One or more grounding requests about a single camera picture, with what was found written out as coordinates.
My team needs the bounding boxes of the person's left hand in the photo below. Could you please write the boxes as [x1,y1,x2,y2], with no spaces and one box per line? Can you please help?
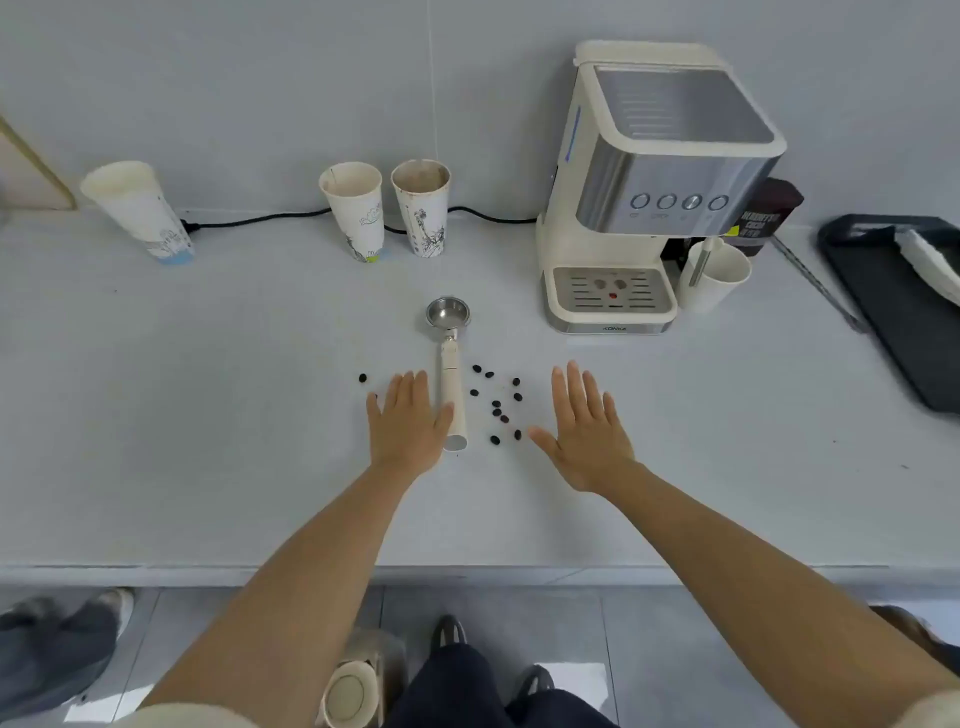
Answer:
[366,369,456,479]

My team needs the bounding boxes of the person's right hand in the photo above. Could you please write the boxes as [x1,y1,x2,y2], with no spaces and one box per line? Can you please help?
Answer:
[528,360,646,497]

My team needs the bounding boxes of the person's right forearm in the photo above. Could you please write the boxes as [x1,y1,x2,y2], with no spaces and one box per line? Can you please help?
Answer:
[591,462,960,714]

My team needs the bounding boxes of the person's left forearm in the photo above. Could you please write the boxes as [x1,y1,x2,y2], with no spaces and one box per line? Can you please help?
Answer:
[138,461,440,723]

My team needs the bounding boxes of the scattered dark coffee beans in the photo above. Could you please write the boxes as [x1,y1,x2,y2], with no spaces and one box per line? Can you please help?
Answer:
[357,364,525,447]

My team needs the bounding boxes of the paper cup with stained rim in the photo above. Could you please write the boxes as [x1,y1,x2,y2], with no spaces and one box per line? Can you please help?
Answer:
[390,159,453,259]

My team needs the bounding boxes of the paper cup with cloud print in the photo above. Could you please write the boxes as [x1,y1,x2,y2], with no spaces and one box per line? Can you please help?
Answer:
[318,162,387,264]

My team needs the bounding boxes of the person's black shoe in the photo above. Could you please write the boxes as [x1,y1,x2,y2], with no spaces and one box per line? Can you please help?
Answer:
[516,664,557,700]
[430,615,468,654]

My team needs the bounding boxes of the cream espresso machine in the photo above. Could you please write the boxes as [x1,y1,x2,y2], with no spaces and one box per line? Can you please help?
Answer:
[535,39,788,336]

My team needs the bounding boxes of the thin metal rod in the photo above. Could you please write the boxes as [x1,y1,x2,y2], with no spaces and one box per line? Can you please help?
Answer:
[771,235,865,333]

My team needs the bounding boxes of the dark coffee bag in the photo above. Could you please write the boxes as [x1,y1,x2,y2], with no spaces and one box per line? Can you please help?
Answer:
[729,180,806,258]

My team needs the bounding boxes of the person's dark trousers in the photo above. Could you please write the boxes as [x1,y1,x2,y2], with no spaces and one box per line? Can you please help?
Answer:
[384,643,618,728]

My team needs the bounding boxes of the black tray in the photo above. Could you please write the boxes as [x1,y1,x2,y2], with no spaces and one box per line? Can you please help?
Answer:
[816,214,960,414]

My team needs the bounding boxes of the paper cup with blue base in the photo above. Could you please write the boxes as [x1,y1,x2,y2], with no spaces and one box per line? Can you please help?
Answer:
[80,160,195,266]

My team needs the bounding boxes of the white cloth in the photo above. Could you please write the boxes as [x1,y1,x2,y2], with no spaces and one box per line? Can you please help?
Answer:
[895,228,960,308]

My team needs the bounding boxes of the person's white sleeve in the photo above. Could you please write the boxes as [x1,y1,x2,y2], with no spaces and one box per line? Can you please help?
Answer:
[112,701,252,728]
[891,688,960,728]

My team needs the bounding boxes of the wooden framed board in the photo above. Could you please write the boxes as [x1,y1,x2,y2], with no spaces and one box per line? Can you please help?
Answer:
[0,115,79,214]

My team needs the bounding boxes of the portafilter with cream handle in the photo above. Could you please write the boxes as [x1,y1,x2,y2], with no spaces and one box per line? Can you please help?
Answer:
[426,297,471,454]

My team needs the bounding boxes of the white cup with handle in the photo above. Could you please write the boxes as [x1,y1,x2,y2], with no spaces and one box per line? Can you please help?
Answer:
[678,238,753,315]

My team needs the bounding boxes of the black power cable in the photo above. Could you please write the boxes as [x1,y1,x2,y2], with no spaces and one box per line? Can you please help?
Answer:
[180,205,541,236]

